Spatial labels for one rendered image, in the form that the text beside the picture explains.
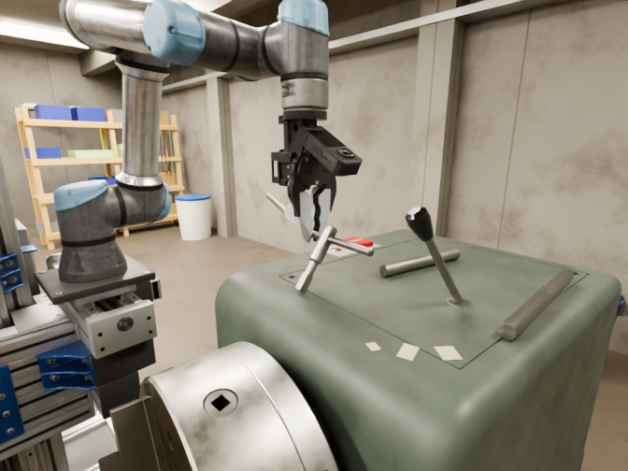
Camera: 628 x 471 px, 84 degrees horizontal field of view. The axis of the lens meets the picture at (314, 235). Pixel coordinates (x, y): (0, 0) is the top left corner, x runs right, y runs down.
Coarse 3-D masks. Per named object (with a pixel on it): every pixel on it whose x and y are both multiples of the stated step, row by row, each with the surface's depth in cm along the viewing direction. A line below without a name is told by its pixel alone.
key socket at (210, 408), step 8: (216, 392) 36; (224, 392) 36; (232, 392) 36; (208, 400) 35; (216, 400) 36; (224, 400) 36; (232, 400) 36; (208, 408) 34; (216, 408) 34; (224, 408) 35; (232, 408) 35; (216, 416) 34; (224, 416) 34
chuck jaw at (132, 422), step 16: (144, 384) 43; (144, 400) 39; (112, 416) 38; (128, 416) 38; (144, 416) 39; (128, 432) 38; (144, 432) 38; (160, 432) 40; (128, 448) 37; (144, 448) 38; (160, 448) 39; (112, 464) 36; (128, 464) 37; (144, 464) 37; (160, 464) 38
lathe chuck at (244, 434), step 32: (224, 352) 44; (160, 384) 37; (192, 384) 37; (224, 384) 37; (256, 384) 38; (160, 416) 38; (192, 416) 33; (256, 416) 35; (192, 448) 31; (224, 448) 32; (256, 448) 32; (288, 448) 33
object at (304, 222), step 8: (304, 192) 56; (304, 200) 56; (312, 200) 57; (288, 208) 60; (304, 208) 56; (288, 216) 60; (304, 216) 57; (296, 224) 58; (304, 224) 57; (304, 232) 58; (312, 232) 58; (304, 240) 60
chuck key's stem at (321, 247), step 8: (328, 224) 56; (328, 232) 56; (336, 232) 57; (320, 240) 56; (320, 248) 55; (328, 248) 56; (312, 256) 55; (320, 256) 55; (312, 264) 55; (304, 272) 56; (312, 272) 55; (304, 280) 55; (296, 288) 55; (304, 288) 55
